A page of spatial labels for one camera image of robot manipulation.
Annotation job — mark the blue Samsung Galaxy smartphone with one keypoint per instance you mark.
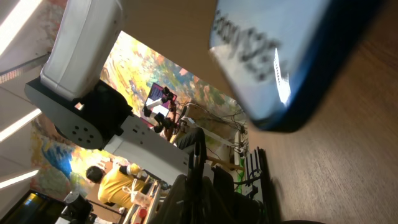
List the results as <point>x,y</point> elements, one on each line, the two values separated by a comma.
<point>280,56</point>

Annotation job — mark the distant robot arm setup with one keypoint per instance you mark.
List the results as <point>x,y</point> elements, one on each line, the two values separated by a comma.
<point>156,106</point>

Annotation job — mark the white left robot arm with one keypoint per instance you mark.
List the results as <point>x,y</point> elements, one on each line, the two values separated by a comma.
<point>89,112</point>

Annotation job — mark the person in yellow shirt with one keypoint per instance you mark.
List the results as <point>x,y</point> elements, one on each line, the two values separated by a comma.
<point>111,183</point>

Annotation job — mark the dark monitor screen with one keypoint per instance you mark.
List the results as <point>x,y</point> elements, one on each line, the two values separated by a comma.
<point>34,208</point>

